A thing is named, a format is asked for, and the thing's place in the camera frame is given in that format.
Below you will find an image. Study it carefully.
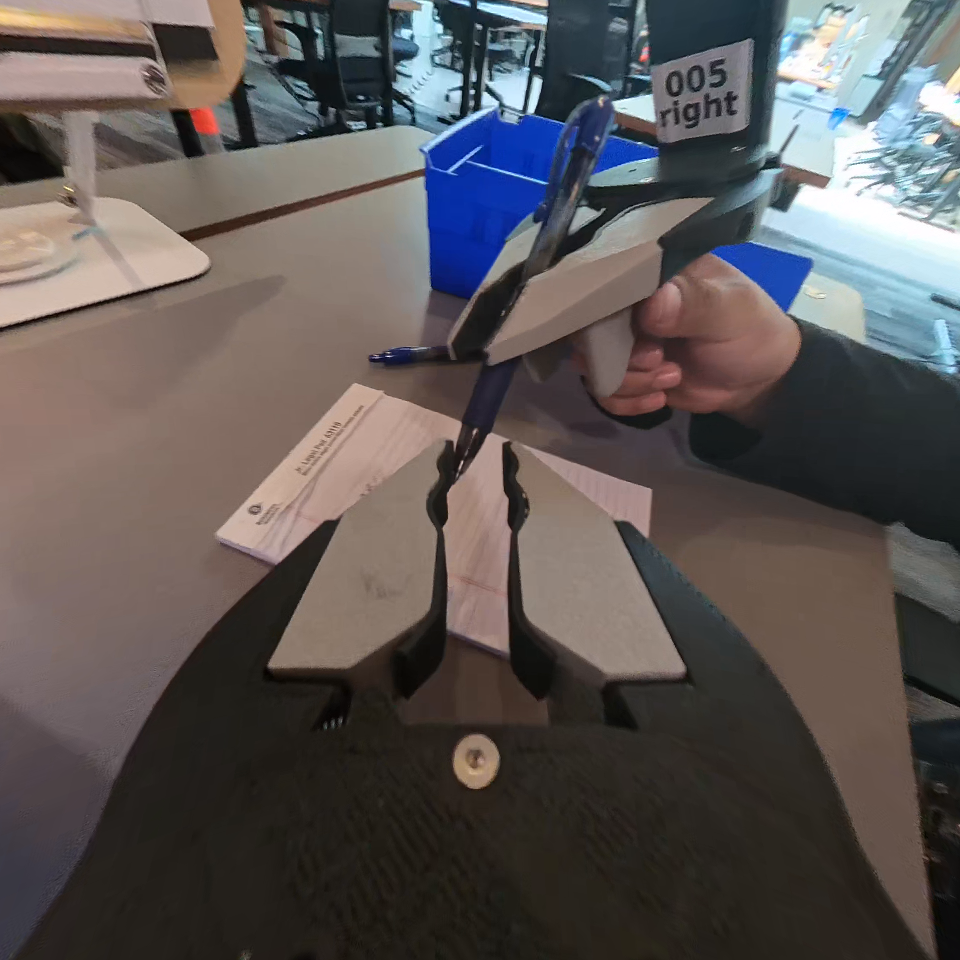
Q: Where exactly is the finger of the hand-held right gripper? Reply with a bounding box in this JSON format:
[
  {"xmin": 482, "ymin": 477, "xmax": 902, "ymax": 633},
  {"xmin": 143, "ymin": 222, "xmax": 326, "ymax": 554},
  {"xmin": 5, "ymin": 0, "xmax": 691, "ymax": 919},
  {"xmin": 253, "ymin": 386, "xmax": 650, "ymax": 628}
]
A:
[
  {"xmin": 486, "ymin": 196, "xmax": 712, "ymax": 384},
  {"xmin": 447, "ymin": 159, "xmax": 661, "ymax": 360}
]

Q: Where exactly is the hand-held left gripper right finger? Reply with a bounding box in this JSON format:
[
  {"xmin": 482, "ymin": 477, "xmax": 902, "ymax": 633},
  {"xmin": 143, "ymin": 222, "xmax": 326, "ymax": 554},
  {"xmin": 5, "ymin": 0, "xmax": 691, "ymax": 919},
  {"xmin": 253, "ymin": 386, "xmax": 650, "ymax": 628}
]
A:
[{"xmin": 501, "ymin": 441, "xmax": 689, "ymax": 702}]

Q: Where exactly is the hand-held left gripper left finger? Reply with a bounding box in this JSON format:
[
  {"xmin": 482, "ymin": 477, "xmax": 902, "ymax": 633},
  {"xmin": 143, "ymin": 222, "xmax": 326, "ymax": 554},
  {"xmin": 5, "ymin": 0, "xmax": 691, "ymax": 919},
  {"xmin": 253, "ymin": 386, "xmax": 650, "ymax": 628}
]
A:
[{"xmin": 266, "ymin": 438, "xmax": 457, "ymax": 700}]

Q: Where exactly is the blue pen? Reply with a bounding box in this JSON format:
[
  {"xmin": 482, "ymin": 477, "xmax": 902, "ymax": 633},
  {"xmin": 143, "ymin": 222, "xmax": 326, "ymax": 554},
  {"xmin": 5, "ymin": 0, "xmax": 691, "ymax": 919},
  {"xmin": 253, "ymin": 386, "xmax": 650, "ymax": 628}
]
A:
[
  {"xmin": 367, "ymin": 343, "xmax": 462, "ymax": 369},
  {"xmin": 450, "ymin": 96, "xmax": 618, "ymax": 481}
]

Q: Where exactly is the white lined notepad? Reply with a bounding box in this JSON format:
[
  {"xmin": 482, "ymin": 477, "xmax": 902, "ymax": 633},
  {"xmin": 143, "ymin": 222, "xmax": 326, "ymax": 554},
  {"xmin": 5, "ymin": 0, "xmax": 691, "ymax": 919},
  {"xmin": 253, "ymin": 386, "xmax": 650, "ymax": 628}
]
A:
[{"xmin": 215, "ymin": 382, "xmax": 654, "ymax": 661}]

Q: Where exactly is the person's right forearm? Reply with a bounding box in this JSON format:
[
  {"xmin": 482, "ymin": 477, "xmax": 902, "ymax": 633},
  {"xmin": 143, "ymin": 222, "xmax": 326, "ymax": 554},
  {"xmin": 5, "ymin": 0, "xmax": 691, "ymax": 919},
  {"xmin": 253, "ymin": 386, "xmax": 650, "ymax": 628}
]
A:
[{"xmin": 688, "ymin": 318, "xmax": 960, "ymax": 547}]

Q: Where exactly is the person's right hand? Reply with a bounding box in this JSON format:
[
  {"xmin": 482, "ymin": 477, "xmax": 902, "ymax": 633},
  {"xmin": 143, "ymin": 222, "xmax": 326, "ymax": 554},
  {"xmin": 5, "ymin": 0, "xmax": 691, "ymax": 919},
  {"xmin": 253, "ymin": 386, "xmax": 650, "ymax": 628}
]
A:
[{"xmin": 596, "ymin": 255, "xmax": 802, "ymax": 425}]

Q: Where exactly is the blue plastic bin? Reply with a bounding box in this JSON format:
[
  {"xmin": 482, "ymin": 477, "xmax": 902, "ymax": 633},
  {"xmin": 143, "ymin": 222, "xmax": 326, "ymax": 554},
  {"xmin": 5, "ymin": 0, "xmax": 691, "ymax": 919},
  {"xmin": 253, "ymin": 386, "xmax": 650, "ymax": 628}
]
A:
[{"xmin": 420, "ymin": 105, "xmax": 661, "ymax": 300}]

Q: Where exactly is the black office chair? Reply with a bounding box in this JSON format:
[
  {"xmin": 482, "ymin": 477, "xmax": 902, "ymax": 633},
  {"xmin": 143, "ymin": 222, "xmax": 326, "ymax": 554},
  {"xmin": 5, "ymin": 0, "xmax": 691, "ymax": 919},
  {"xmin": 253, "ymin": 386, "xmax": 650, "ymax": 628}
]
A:
[
  {"xmin": 328, "ymin": 0, "xmax": 419, "ymax": 127},
  {"xmin": 534, "ymin": 0, "xmax": 648, "ymax": 125}
]

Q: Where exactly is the blue flat panel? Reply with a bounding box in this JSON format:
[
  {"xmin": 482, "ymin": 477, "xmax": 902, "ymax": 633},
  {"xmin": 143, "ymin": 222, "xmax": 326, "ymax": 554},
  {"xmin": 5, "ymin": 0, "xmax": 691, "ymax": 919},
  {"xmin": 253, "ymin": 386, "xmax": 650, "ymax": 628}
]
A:
[{"xmin": 712, "ymin": 241, "xmax": 815, "ymax": 312}]

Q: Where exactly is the white desk stand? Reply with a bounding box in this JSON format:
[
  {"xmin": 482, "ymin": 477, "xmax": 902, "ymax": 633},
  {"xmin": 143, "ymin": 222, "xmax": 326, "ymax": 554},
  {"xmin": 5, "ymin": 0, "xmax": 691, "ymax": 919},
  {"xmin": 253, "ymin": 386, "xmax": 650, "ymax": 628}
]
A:
[{"xmin": 0, "ymin": 52, "xmax": 213, "ymax": 330}]

